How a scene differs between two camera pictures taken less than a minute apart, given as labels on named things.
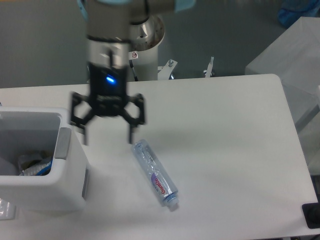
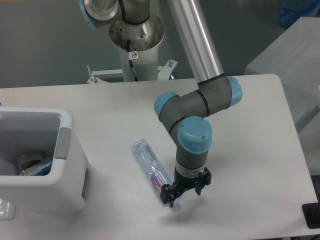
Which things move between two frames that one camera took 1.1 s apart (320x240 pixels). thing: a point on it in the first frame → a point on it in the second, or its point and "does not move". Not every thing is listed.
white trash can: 65,190 does not move
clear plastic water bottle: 160,180 does not move
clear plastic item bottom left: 7,210 does not move
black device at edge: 311,213 does not move
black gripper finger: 132,122 → 204,179
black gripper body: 108,87 → 183,183
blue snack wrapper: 47,170 does not move
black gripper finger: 89,117 → 169,193
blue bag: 291,10 does not move
